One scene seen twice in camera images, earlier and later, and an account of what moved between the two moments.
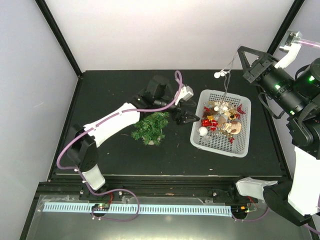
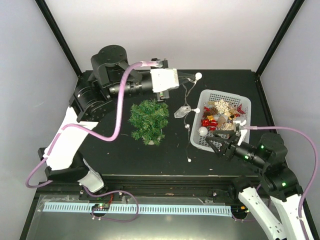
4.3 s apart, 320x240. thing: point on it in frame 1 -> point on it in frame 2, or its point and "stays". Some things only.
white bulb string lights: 226,73 -> 187,86
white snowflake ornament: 221,106 stays
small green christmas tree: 150,128 stays
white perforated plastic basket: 217,143 stays
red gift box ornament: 212,124 stays
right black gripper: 255,74 -> 228,146
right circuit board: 238,209 stays
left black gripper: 176,116 -> 183,77
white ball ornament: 203,131 stays
